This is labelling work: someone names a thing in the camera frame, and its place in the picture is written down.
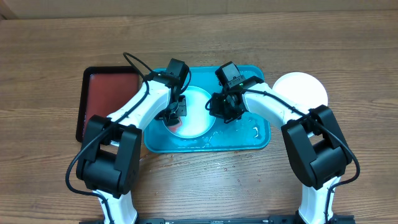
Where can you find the light blue plate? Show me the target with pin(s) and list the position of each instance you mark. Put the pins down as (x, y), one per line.
(198, 121)

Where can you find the black red-lined tray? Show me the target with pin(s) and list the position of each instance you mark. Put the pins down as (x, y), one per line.
(104, 90)

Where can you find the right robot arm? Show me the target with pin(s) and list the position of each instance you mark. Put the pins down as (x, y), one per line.
(317, 150)

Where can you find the green pink sponge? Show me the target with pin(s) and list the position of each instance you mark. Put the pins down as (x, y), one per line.
(174, 126)

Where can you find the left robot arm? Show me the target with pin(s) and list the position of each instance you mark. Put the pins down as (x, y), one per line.
(108, 161)

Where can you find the teal plastic tray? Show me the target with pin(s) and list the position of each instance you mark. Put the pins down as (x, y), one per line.
(249, 132)

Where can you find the white plate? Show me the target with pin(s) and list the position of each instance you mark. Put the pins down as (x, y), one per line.
(302, 88)

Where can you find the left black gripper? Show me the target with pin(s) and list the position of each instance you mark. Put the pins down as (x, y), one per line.
(181, 111)

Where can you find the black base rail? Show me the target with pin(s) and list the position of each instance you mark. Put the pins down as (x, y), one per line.
(214, 220)

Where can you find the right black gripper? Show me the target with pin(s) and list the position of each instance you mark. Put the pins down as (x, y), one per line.
(217, 112)

